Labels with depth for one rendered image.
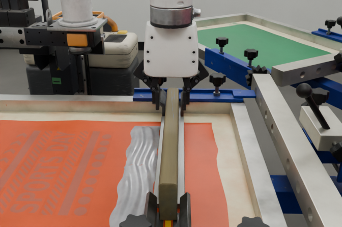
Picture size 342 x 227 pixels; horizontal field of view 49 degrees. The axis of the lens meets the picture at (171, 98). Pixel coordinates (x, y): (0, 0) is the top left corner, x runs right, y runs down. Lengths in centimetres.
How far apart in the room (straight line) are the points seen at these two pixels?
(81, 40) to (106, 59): 61
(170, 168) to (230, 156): 26
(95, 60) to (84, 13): 64
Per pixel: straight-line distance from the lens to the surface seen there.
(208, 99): 102
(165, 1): 64
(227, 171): 81
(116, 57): 182
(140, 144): 88
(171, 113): 80
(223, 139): 92
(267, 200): 70
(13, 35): 134
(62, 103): 107
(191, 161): 84
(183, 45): 67
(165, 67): 69
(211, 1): 455
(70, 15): 124
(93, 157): 87
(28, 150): 93
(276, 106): 91
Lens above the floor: 143
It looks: 25 degrees down
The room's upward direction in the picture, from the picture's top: straight up
